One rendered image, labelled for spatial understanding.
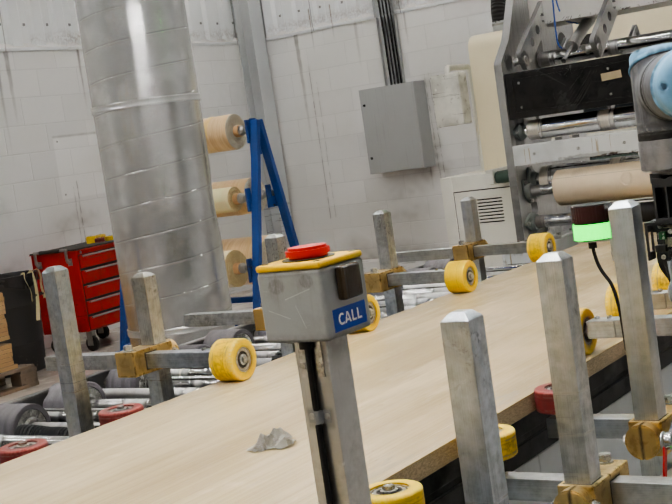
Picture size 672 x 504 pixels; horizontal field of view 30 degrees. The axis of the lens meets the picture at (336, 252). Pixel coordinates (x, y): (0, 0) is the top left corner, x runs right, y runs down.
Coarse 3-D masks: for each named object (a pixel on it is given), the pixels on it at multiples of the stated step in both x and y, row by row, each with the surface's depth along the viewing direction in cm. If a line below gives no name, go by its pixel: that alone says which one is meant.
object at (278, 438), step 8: (272, 432) 181; (280, 432) 182; (264, 440) 179; (272, 440) 180; (280, 440) 178; (288, 440) 178; (248, 448) 180; (256, 448) 178; (264, 448) 178; (280, 448) 177
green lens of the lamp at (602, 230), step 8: (592, 224) 175; (600, 224) 174; (608, 224) 175; (576, 232) 176; (584, 232) 175; (592, 232) 175; (600, 232) 175; (608, 232) 175; (576, 240) 177; (584, 240) 175
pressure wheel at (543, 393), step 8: (544, 384) 191; (536, 392) 188; (544, 392) 186; (552, 392) 185; (536, 400) 188; (544, 400) 186; (552, 400) 185; (536, 408) 189; (544, 408) 186; (552, 408) 186
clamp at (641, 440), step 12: (636, 420) 176; (648, 420) 175; (660, 420) 174; (636, 432) 174; (648, 432) 173; (660, 432) 174; (624, 444) 176; (636, 444) 174; (648, 444) 173; (636, 456) 174; (648, 456) 174
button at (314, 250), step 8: (288, 248) 112; (296, 248) 110; (304, 248) 110; (312, 248) 110; (320, 248) 110; (328, 248) 111; (288, 256) 111; (296, 256) 110; (304, 256) 110; (312, 256) 110; (320, 256) 110
